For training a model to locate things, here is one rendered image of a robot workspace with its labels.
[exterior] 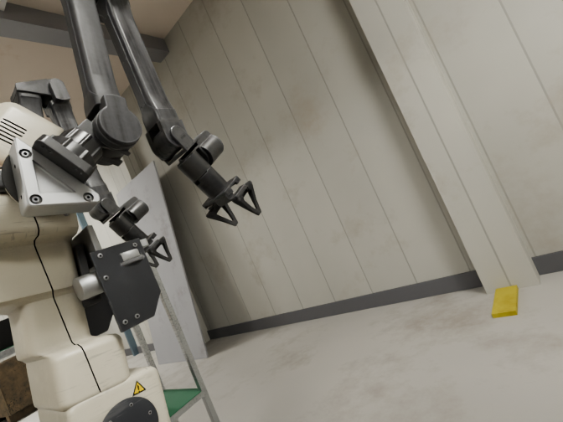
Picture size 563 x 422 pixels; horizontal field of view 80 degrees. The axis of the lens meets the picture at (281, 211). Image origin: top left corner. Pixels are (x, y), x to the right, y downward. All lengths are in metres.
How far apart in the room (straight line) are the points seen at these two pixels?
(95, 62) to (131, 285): 0.44
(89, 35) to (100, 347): 0.59
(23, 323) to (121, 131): 0.38
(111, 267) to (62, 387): 0.21
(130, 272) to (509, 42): 2.44
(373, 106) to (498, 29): 0.87
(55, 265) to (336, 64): 2.55
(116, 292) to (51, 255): 0.14
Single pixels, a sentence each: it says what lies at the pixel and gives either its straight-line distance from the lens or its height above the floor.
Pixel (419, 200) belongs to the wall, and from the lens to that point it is 2.71.
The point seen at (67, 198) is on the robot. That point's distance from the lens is 0.62.
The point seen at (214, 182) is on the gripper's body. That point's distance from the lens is 0.77.
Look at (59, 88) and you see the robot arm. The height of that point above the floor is 1.59.
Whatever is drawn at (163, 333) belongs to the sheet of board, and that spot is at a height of 0.36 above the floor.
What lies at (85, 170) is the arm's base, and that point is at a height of 1.15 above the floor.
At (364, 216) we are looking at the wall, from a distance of 2.88.
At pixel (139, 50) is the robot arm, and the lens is 0.87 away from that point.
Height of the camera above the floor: 0.94
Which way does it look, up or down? 3 degrees up
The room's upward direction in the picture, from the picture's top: 24 degrees counter-clockwise
